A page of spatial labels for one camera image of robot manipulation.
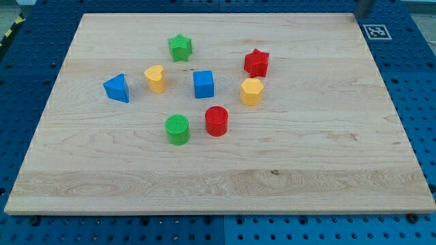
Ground grey robot arm tip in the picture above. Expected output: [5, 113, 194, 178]
[354, 0, 376, 18]

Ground red star block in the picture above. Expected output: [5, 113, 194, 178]
[244, 48, 270, 78]

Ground green star block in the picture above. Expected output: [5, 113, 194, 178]
[168, 33, 192, 62]

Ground red cylinder block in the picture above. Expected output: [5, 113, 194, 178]
[205, 106, 228, 137]

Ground green cylinder block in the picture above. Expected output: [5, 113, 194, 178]
[165, 114, 190, 146]

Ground yellow hexagon block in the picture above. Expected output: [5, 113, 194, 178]
[240, 78, 264, 106]

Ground blue cube block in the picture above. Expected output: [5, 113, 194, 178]
[193, 70, 215, 99]

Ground yellow heart block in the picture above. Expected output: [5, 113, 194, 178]
[144, 65, 166, 94]

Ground blue triangle block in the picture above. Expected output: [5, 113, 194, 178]
[103, 73, 129, 103]

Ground white fiducial marker tag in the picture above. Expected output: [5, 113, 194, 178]
[363, 24, 392, 40]

